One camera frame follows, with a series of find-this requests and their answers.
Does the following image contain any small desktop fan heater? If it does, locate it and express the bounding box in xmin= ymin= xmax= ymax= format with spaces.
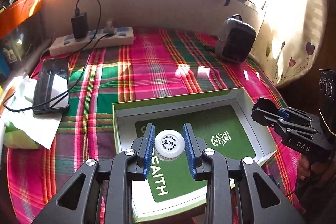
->
xmin=215 ymin=14 xmax=256 ymax=63

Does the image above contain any small white round jar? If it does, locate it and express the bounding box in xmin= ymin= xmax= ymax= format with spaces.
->
xmin=154 ymin=129 xmax=185 ymax=161

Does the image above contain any green tissue pack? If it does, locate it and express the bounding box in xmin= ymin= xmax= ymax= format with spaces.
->
xmin=1 ymin=76 xmax=63 ymax=149

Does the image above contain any white power strip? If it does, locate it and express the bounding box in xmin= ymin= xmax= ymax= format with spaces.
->
xmin=49 ymin=27 xmax=135 ymax=57

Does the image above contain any green shallow cardboard box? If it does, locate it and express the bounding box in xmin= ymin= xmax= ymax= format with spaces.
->
xmin=112 ymin=88 xmax=277 ymax=222

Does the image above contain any heart pattern curtain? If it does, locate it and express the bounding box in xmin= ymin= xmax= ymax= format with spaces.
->
xmin=250 ymin=0 xmax=329 ymax=88

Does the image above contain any plaid tablecloth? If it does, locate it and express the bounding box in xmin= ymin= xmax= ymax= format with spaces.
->
xmin=6 ymin=27 xmax=306 ymax=224

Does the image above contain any black round disc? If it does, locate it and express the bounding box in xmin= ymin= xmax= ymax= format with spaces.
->
xmin=254 ymin=98 xmax=278 ymax=115

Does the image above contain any person's right hand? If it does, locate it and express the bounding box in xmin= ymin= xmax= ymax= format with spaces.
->
xmin=297 ymin=155 xmax=319 ymax=181

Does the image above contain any black charger adapter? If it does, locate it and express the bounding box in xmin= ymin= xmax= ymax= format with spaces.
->
xmin=71 ymin=7 xmax=88 ymax=40

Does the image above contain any black charging cable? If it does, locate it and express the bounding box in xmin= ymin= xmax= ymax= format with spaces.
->
xmin=2 ymin=0 xmax=116 ymax=113

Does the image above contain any black smartphone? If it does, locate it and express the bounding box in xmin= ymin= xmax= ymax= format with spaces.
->
xmin=33 ymin=57 xmax=70 ymax=115

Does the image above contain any orange planter tray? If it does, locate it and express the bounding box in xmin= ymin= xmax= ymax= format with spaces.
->
xmin=0 ymin=0 xmax=42 ymax=39

